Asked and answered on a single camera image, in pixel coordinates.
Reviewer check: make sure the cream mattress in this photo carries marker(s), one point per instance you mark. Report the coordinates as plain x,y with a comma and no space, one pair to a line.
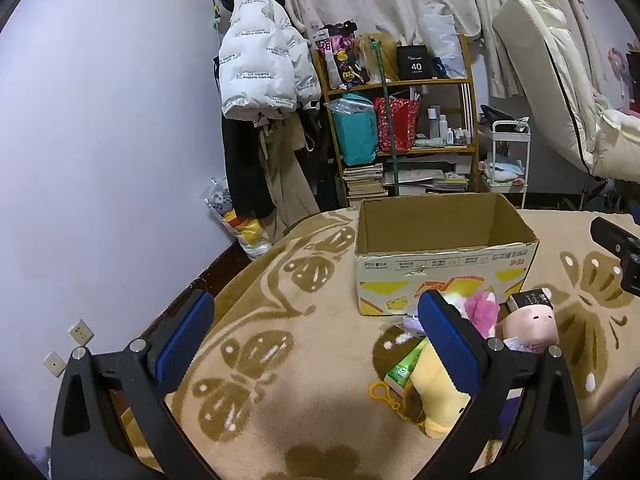
540,60

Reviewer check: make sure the white wall socket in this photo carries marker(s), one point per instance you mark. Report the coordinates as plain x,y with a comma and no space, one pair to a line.
81,331
54,365

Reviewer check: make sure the white duvet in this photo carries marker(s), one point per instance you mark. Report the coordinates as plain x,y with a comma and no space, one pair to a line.
620,145

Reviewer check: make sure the small black box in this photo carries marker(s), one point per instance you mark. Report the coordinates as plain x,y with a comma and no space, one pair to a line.
530,300

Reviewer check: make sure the pink pig plush toy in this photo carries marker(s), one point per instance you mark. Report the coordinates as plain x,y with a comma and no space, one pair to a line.
530,326

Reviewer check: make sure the white plush toy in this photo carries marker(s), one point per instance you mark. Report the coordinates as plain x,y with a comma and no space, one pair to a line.
456,302

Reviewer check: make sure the wooden shelf unit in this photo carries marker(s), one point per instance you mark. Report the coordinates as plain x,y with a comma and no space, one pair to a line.
425,83

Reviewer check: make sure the person's blue jeans leg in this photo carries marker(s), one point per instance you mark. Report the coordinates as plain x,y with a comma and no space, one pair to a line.
610,430

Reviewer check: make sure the white trolley cart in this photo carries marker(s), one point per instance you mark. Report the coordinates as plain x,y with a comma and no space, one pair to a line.
510,127

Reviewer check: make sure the black box with white print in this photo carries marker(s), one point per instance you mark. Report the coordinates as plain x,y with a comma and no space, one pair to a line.
417,62

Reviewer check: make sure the pink wall sticker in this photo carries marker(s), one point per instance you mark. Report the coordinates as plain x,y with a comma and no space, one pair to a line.
620,65

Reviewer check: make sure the black coat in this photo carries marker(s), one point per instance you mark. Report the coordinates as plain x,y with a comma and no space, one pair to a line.
240,160

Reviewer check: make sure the printed cardboard box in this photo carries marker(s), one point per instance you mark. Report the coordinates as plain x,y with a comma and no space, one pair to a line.
425,270

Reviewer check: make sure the dark hanging garment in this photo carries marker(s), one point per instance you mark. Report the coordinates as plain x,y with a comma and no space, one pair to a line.
320,160

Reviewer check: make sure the green pole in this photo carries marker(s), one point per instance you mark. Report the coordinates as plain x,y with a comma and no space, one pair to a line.
384,75

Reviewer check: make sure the stack of books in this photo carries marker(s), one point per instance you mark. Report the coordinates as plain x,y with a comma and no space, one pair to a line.
362,180

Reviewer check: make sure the red patterned bag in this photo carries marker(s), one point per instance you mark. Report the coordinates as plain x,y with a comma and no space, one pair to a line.
402,125

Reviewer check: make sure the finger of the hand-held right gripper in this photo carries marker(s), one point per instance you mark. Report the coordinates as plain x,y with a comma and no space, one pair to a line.
612,240

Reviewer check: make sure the plastic bag with yellow contents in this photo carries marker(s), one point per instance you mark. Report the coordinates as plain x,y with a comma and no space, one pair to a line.
245,230

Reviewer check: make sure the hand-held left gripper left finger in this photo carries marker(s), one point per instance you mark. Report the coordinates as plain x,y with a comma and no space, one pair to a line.
185,340

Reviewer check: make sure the teal shopping bag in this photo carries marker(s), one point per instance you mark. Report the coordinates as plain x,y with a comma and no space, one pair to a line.
355,135

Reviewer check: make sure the yellow plush toy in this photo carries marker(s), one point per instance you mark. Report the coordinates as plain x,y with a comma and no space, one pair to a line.
440,395

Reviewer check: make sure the blonde wig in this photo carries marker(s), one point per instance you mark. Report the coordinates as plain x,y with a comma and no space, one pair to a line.
371,55

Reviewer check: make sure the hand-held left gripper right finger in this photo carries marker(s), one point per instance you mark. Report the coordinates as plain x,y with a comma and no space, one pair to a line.
450,350

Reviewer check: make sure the white printed puffer jacket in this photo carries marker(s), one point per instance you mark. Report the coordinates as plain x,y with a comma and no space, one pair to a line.
260,60

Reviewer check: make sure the group of cosmetic bottles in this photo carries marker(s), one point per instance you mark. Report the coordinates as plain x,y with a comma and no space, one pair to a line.
445,130

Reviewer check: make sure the pile of magazines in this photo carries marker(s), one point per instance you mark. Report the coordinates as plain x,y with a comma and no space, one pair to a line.
425,180

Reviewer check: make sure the green packet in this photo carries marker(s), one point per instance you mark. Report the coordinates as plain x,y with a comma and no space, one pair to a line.
404,371

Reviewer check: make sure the clear plastic bag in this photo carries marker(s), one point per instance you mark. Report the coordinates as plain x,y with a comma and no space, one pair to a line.
440,35

